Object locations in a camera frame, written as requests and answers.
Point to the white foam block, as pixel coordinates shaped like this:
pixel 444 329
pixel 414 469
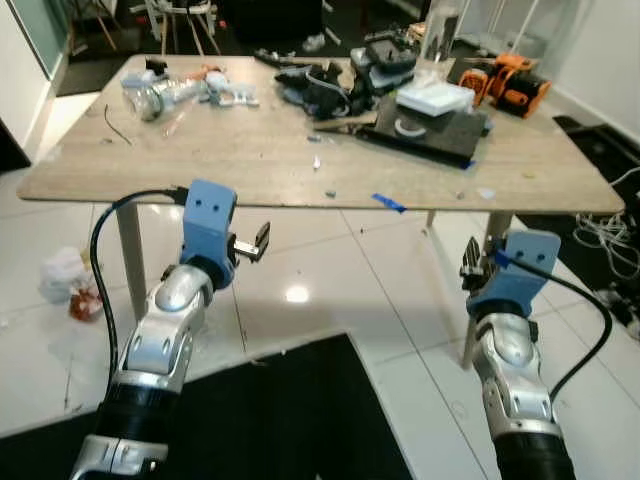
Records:
pixel 435 98

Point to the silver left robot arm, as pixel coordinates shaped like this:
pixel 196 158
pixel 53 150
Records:
pixel 160 340

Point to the orange black power tool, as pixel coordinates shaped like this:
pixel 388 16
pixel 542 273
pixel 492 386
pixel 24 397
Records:
pixel 512 85

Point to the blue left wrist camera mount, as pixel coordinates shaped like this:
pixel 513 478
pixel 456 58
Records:
pixel 208 225

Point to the blue tape strip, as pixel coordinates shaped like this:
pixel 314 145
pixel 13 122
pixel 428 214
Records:
pixel 390 202

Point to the white plastic trash bag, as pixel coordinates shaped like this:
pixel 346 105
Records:
pixel 65 280

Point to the dark cabinet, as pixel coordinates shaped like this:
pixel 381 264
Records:
pixel 10 150

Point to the metal frame chair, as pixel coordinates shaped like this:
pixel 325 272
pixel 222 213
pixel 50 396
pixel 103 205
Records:
pixel 185 20

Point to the silver white robot limb part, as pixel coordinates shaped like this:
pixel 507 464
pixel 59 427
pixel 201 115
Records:
pixel 175 92

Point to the small white scrap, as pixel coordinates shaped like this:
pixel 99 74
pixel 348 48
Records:
pixel 316 161

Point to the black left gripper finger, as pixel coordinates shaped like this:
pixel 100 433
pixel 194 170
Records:
pixel 264 237
pixel 254 257

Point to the frosted glass panel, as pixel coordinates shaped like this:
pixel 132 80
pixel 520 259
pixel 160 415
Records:
pixel 40 30

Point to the clear plastic container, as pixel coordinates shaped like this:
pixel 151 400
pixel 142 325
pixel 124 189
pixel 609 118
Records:
pixel 440 45

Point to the light wooden table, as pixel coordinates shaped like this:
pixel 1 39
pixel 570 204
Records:
pixel 250 160

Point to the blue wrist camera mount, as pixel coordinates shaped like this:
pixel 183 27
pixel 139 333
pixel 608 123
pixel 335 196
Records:
pixel 208 225
pixel 520 268

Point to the black floor mat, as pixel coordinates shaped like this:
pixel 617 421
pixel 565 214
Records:
pixel 600 145
pixel 250 420

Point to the brown wooden stick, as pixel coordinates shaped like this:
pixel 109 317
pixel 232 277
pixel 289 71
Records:
pixel 345 126

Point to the small clear plastic scrap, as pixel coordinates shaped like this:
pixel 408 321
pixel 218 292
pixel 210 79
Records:
pixel 486 192

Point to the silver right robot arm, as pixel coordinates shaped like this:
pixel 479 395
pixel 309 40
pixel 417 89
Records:
pixel 515 390

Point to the black flat board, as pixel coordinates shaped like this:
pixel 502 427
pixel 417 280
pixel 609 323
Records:
pixel 440 135

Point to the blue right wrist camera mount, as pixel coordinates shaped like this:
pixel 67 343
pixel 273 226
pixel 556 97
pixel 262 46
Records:
pixel 520 268

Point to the black boxy device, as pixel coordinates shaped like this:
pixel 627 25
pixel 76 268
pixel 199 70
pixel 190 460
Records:
pixel 385 60

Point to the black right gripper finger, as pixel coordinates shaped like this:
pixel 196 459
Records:
pixel 470 275

